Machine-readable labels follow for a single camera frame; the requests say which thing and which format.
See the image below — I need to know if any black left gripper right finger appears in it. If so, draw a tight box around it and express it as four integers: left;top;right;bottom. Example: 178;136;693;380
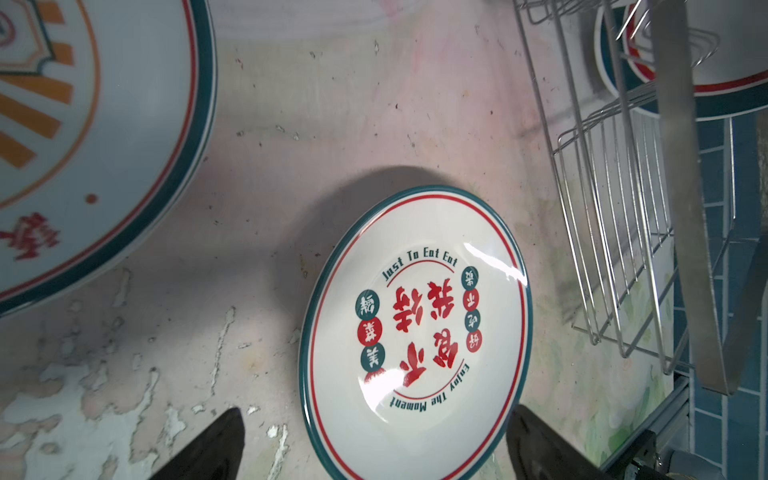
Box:
505;404;610;480

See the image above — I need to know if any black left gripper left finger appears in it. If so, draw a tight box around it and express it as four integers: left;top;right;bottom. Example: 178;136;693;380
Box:
150;407;245;480

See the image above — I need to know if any rearmost plate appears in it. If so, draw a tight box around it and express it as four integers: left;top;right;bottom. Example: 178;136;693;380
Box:
1;1;218;316

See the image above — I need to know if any chrome wire dish rack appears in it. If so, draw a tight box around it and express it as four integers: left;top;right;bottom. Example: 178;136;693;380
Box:
514;1;767;395

